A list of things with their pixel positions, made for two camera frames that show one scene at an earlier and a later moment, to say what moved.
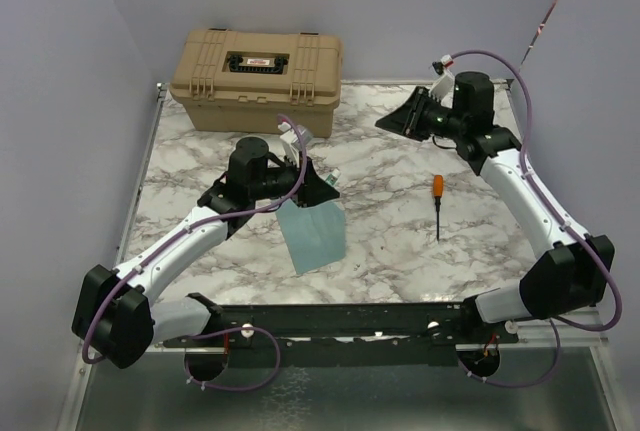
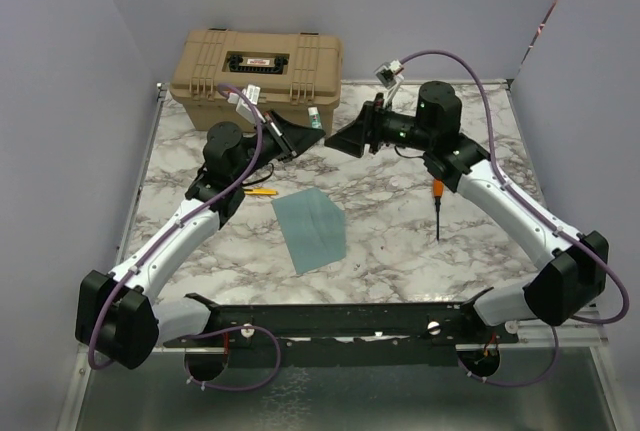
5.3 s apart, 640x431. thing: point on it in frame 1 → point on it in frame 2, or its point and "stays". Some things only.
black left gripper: x=314 y=189 → x=290 y=138
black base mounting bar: x=369 y=334 stays
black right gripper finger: x=409 y=118 → x=351 y=139
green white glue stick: x=333 y=177 → x=315 y=117
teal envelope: x=315 y=235 stays
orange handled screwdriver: x=438 y=192 stays
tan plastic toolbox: x=243 y=82 stays
